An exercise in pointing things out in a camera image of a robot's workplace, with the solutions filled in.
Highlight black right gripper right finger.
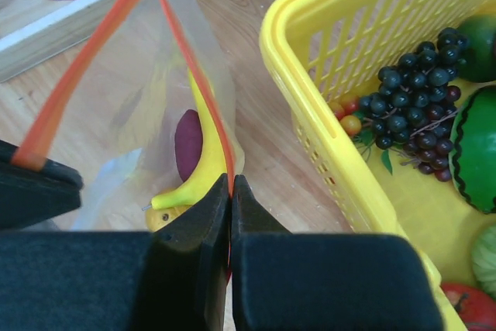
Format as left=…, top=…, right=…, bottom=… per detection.
left=231, top=175, right=444, bottom=330

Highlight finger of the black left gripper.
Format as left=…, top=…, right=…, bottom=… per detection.
left=1, top=141, right=84, bottom=230

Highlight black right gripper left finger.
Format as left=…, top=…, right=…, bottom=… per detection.
left=1, top=176, right=229, bottom=330

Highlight yellow banana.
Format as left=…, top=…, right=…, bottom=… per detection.
left=143, top=73, right=227, bottom=211

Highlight purple sweet potato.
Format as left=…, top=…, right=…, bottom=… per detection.
left=174, top=109, right=203, bottom=182

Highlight clear zip bag orange zipper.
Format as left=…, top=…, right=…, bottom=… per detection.
left=10, top=0, right=244, bottom=231

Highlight red yellow cherry tomatoes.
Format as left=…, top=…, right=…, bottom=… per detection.
left=329, top=94, right=362, bottom=136

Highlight red tomato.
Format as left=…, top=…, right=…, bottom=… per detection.
left=441, top=282, right=495, bottom=331

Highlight green cabbage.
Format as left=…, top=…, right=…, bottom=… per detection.
left=471, top=225, right=495, bottom=298

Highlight dark purple grape bunch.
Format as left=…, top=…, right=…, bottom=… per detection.
left=352, top=27, right=469, bottom=182

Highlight green watermelon slice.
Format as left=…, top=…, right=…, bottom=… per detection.
left=449, top=85, right=495, bottom=214

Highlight yellow plastic shopping basket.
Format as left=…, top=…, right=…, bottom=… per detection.
left=260, top=0, right=495, bottom=330

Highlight green lime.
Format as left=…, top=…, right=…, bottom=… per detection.
left=457, top=14, right=495, bottom=83

